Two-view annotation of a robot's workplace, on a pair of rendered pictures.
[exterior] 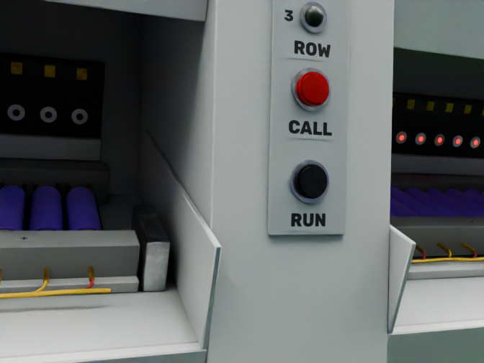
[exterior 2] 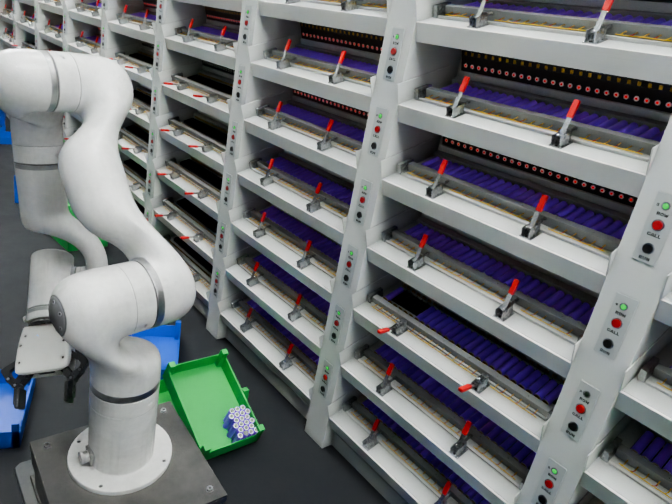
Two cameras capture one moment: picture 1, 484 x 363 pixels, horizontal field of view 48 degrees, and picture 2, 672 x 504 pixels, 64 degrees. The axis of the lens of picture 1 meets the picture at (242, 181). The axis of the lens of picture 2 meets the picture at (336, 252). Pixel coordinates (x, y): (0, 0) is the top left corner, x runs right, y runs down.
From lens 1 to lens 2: 108 cm
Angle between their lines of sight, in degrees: 69
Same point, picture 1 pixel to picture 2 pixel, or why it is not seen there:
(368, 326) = (578, 465)
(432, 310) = (607, 479)
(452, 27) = (639, 416)
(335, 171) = (580, 428)
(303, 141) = (574, 417)
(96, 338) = (525, 424)
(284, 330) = (557, 450)
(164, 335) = (537, 433)
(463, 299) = (624, 487)
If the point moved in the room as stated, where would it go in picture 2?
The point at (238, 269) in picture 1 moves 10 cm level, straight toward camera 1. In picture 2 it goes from (551, 432) to (512, 436)
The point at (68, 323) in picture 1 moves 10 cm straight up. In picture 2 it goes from (524, 417) to (539, 379)
